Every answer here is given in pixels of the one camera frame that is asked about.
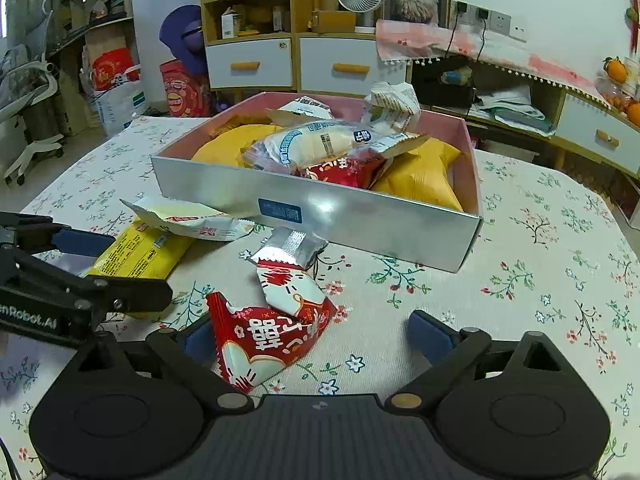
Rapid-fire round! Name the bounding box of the clear bread packet blue label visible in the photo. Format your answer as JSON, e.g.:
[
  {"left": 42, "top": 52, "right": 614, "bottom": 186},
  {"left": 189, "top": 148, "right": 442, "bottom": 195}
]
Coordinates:
[{"left": 248, "top": 119, "right": 403, "bottom": 170}]

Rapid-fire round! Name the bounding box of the white office chair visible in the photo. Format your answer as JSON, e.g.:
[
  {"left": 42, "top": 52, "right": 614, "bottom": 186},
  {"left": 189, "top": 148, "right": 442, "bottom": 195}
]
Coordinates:
[{"left": 0, "top": 59, "right": 67, "bottom": 187}]

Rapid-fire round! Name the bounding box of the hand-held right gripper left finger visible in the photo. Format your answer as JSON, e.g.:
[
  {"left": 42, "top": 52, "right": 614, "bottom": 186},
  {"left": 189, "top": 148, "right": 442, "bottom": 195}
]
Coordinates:
[{"left": 65, "top": 316, "right": 256, "bottom": 411}]

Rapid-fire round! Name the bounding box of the pink cardboard box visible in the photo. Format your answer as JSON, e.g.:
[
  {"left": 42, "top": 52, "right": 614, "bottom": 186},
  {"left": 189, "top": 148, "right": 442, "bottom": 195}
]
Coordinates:
[{"left": 150, "top": 91, "right": 485, "bottom": 275}]

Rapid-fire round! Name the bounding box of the low yellow cabinet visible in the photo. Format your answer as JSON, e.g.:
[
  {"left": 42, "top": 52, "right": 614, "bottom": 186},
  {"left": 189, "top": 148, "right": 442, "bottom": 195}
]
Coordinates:
[{"left": 410, "top": 50, "right": 640, "bottom": 181}]

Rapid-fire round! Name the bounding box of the large yellow snack packet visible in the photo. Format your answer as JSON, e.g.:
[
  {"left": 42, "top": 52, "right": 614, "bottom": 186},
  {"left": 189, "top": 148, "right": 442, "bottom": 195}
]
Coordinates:
[{"left": 371, "top": 137, "right": 463, "bottom": 212}]

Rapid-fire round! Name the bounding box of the pile of oranges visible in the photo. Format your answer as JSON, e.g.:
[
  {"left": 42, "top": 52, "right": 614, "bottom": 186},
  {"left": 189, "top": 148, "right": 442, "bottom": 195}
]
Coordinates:
[{"left": 597, "top": 56, "right": 640, "bottom": 127}]

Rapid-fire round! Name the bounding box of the small yellow snack packet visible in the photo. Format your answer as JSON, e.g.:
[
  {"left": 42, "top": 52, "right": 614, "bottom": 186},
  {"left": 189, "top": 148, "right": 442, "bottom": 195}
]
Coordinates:
[{"left": 191, "top": 122, "right": 286, "bottom": 165}]

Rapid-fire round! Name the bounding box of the silver white red snack packet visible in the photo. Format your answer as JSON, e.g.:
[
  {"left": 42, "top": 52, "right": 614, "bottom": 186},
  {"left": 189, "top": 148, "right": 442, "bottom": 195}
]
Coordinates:
[{"left": 239, "top": 226, "right": 337, "bottom": 322}]

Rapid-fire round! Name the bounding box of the red white plastic bag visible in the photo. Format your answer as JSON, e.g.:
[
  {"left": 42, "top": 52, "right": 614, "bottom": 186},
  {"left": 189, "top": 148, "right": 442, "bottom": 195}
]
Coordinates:
[{"left": 90, "top": 47, "right": 141, "bottom": 92}]

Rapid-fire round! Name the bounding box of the purple hat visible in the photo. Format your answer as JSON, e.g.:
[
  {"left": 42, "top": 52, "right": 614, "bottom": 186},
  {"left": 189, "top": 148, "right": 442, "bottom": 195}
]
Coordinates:
[{"left": 159, "top": 5, "right": 206, "bottom": 73}]

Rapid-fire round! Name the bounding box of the white wall socket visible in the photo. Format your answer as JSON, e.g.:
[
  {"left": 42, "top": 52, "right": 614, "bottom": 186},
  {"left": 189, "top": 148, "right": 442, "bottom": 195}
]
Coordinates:
[{"left": 452, "top": 0, "right": 514, "bottom": 37}]

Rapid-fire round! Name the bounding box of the white drawer orange handle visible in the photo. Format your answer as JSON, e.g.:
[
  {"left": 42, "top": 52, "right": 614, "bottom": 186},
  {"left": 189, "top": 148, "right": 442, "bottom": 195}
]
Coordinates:
[
  {"left": 554, "top": 91, "right": 640, "bottom": 177},
  {"left": 299, "top": 37, "right": 385, "bottom": 96},
  {"left": 205, "top": 38, "right": 294, "bottom": 90}
]

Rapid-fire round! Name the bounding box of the white shopping bag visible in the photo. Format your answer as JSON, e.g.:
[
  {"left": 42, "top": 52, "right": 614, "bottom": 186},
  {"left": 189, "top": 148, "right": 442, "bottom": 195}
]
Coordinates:
[{"left": 92, "top": 80, "right": 149, "bottom": 137}]

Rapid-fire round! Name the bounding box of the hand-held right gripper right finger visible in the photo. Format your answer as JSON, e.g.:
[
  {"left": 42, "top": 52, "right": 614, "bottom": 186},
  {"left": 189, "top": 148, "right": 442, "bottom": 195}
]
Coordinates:
[{"left": 387, "top": 310, "right": 576, "bottom": 411}]

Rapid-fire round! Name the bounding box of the pink tablecloth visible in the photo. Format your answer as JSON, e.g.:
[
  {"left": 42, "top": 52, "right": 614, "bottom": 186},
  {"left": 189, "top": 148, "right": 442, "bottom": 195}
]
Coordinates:
[{"left": 375, "top": 19, "right": 613, "bottom": 106}]

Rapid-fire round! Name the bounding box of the tall yellow shelf cabinet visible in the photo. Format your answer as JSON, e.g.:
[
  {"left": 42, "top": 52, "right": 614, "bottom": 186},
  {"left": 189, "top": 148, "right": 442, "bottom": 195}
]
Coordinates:
[{"left": 199, "top": 0, "right": 386, "bottom": 97}]

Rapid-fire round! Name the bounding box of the red gift bag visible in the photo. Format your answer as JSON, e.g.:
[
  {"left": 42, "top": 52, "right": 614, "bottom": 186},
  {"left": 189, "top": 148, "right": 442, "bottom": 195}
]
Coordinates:
[{"left": 160, "top": 58, "right": 216, "bottom": 119}]

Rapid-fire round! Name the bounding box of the crumpled white green packet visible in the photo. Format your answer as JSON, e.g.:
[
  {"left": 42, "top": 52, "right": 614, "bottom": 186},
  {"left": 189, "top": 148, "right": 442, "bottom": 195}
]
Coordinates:
[{"left": 361, "top": 81, "right": 422, "bottom": 136}]

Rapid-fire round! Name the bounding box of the cream snack packet red label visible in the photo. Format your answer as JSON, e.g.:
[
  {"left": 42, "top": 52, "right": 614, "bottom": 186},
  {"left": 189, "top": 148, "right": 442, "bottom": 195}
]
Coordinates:
[{"left": 119, "top": 195, "right": 256, "bottom": 243}]

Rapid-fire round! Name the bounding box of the stack of papers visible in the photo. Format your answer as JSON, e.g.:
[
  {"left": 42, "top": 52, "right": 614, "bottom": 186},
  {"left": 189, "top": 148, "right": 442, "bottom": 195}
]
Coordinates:
[{"left": 470, "top": 85, "right": 557, "bottom": 137}]

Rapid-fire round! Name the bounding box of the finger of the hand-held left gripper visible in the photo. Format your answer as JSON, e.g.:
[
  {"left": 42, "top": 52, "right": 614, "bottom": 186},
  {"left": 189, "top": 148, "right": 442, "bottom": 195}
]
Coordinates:
[
  {"left": 0, "top": 211, "right": 116, "bottom": 261},
  {"left": 0, "top": 250, "right": 174, "bottom": 332}
]

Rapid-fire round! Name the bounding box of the yellow printed snack packet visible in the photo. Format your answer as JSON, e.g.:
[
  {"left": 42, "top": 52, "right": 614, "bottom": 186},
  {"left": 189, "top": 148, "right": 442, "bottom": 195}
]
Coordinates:
[{"left": 86, "top": 221, "right": 197, "bottom": 319}]

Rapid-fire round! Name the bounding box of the black box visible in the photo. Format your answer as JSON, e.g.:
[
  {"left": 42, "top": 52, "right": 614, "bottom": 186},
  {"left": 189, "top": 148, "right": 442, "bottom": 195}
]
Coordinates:
[{"left": 412, "top": 62, "right": 476, "bottom": 109}]

